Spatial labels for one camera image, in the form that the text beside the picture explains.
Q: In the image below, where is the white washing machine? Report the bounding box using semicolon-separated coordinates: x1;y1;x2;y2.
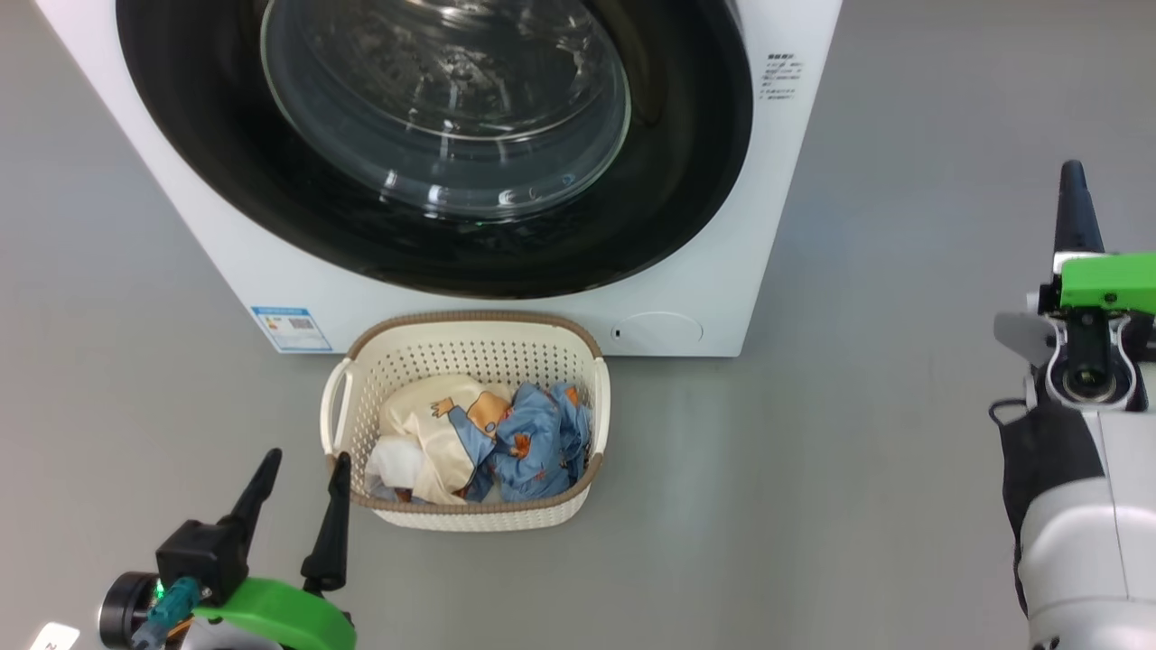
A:
36;0;843;358

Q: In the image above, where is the round filter cover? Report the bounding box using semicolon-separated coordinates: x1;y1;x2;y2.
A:
612;311;704;355

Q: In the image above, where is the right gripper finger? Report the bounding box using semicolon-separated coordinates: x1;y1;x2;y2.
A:
1055;160;1105;255

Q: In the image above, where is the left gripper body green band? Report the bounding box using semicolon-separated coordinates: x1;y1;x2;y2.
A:
156;519;358;650

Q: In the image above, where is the cream perforated laundry basket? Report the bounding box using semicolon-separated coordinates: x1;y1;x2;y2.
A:
321;311;612;532

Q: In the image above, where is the black glass washing machine door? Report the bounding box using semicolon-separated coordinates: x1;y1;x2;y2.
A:
116;0;755;301

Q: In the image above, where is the teal cable connector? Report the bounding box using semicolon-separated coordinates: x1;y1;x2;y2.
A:
134;578;200;649

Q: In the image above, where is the cream cartoon print garment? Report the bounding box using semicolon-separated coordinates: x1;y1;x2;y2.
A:
379;375;516;505

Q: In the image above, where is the white garment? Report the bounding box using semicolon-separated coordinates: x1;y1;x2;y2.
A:
366;436;425;502

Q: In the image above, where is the blue patterned garment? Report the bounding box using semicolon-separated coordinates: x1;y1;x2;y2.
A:
452;381;594;503

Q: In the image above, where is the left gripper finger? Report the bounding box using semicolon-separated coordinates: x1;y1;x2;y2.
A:
217;448;284;534
301;452;352;594

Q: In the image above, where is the blue energy label sticker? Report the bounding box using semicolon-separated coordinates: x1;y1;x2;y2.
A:
251;305;333;353

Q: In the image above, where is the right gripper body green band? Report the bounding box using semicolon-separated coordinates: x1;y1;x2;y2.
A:
1039;253;1156;314

